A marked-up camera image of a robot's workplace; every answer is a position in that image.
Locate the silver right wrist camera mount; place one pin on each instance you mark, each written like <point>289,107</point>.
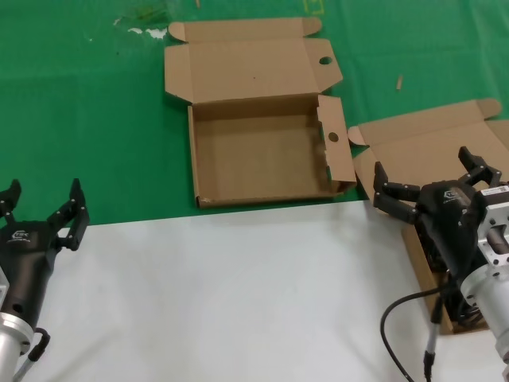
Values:
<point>495,215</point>

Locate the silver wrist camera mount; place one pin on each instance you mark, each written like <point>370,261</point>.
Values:
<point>495,215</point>
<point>3,290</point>

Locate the green table cloth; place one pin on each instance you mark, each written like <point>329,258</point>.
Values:
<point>79,99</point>

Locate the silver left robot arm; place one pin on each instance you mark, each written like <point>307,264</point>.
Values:
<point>12,342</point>

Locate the open flat cardboard box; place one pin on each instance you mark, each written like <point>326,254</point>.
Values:
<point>258,67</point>

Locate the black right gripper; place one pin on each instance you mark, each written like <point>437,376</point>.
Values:
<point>449,223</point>

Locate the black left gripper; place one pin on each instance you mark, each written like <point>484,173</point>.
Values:
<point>28,254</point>

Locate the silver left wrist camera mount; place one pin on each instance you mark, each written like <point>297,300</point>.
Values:
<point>3,290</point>

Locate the small cardboard scrap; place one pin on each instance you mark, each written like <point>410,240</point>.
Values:
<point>399,82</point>

